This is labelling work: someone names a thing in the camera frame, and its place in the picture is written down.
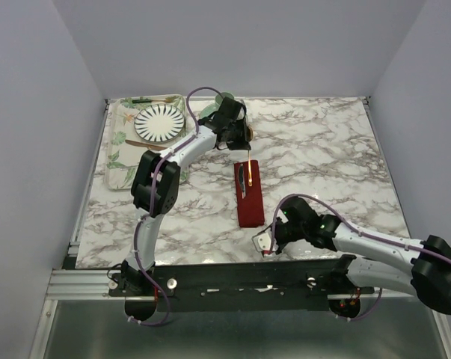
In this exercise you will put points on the striped white round plate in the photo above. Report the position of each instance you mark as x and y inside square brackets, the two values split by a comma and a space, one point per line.
[159, 123]

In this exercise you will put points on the green handled gold fork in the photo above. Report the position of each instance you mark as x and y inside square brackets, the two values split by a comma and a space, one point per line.
[169, 99]

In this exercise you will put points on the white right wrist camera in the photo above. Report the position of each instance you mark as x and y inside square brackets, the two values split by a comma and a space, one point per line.
[263, 243]

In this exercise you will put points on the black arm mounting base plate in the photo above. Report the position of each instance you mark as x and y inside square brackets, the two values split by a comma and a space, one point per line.
[248, 300]

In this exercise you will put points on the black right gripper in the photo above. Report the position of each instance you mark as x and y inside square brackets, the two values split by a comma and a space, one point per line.
[279, 244]

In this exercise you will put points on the green round saucer plate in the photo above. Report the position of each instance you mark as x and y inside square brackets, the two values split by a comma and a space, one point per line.
[208, 111]

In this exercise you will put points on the floral rectangular serving tray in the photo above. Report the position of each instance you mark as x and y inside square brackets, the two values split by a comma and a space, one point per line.
[122, 159]

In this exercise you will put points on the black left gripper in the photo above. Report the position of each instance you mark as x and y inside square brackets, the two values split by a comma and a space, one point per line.
[242, 143]

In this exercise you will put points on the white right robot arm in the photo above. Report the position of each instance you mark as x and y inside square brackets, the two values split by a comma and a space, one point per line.
[418, 267]

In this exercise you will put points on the silver butter knife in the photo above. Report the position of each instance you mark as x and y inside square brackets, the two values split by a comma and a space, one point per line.
[241, 180]

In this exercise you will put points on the aluminium frame rail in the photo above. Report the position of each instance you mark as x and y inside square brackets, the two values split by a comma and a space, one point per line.
[79, 284]

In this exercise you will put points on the gold spoon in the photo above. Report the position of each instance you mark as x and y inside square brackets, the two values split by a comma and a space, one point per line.
[250, 164]

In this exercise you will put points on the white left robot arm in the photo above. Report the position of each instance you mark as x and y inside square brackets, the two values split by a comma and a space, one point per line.
[156, 184]

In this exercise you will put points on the dark red cloth napkin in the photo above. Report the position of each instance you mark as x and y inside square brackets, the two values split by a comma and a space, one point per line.
[250, 210]

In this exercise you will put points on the green plastic cup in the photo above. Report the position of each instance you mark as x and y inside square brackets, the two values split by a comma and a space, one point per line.
[219, 97]

